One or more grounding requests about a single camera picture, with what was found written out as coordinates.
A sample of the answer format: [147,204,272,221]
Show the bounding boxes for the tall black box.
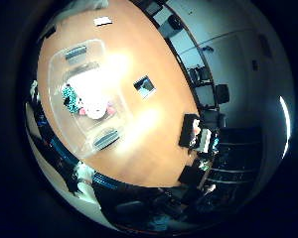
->
[178,113,202,149]

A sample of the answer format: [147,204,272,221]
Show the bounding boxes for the black frame chair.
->
[188,64,213,87]

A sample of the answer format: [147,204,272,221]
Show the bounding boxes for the white and pink plush toy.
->
[78,97,117,121]

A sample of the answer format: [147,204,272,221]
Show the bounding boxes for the black office chair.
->
[215,83,230,105]

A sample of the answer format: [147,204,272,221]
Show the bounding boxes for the small black box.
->
[178,165,207,187]

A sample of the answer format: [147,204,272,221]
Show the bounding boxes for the white device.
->
[198,128,214,154]

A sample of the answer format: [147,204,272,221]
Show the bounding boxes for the blue aluminium rail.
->
[34,108,120,191]

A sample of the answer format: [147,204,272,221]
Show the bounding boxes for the white paper note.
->
[92,15,113,28]

